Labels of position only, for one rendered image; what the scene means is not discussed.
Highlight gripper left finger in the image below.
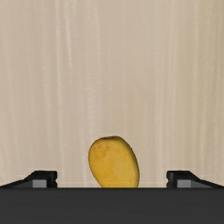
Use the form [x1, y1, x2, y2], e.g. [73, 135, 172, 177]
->
[0, 170, 59, 189]

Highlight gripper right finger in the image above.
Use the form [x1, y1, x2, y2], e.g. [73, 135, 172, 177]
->
[165, 170, 224, 189]

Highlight yellow mango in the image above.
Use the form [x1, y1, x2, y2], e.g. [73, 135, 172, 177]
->
[87, 136, 141, 189]

